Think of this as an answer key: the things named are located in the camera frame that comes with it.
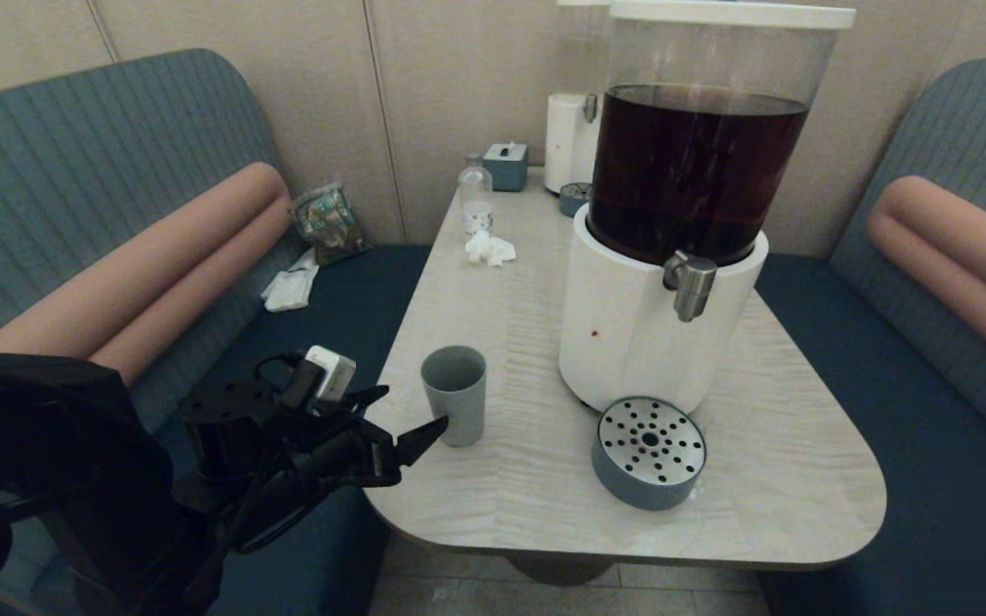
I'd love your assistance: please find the blue upholstered bench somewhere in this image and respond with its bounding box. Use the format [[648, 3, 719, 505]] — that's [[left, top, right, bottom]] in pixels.
[[0, 48, 434, 616], [754, 58, 986, 616]]

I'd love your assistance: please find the small blue drip tray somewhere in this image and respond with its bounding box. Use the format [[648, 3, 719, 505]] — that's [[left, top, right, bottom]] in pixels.
[[559, 182, 594, 217]]

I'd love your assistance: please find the white dispenser lid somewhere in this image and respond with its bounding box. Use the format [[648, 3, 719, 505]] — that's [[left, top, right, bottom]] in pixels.
[[609, 0, 857, 31]]

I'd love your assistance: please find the blue-grey tissue box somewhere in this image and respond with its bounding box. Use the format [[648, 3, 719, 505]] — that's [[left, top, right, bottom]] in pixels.
[[484, 142, 530, 193]]

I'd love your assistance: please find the clear plastic bottle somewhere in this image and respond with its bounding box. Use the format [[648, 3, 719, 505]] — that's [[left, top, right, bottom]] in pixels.
[[458, 153, 494, 235]]

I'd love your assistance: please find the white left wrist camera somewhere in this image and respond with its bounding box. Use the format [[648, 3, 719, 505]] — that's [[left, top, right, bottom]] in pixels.
[[303, 345, 357, 403]]

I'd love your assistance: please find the printed snack bag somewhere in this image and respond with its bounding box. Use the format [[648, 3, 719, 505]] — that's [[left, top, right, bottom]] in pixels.
[[289, 181, 371, 266]]

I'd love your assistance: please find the round table pedestal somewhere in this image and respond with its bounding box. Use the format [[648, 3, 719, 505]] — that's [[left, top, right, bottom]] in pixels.
[[506, 554, 618, 587]]

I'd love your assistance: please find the pink bolster cushion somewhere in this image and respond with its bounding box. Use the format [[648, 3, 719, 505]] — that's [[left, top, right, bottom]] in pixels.
[[867, 175, 986, 386], [0, 162, 292, 386]]

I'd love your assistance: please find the small white drink dispenser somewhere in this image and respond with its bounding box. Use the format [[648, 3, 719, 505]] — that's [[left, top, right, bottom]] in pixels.
[[544, 0, 618, 195]]

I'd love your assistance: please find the grey-blue plastic cup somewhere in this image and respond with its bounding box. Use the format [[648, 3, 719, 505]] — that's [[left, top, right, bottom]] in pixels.
[[420, 345, 487, 448]]

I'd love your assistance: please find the white napkin pack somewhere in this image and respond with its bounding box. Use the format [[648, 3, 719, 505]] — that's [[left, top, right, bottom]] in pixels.
[[261, 248, 321, 313]]

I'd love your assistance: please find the large dark tea dispenser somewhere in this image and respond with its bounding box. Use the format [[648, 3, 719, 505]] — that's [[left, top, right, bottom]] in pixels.
[[558, 0, 857, 416]]

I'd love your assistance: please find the blue perforated drip tray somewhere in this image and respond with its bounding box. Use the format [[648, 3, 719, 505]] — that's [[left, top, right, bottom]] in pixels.
[[591, 396, 707, 512]]

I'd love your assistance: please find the metal dispenser tap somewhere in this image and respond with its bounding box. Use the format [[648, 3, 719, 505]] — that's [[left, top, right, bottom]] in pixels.
[[662, 251, 718, 323]]

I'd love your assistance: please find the crumpled white tissue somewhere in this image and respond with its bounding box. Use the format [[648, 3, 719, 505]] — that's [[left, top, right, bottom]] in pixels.
[[465, 229, 518, 268]]

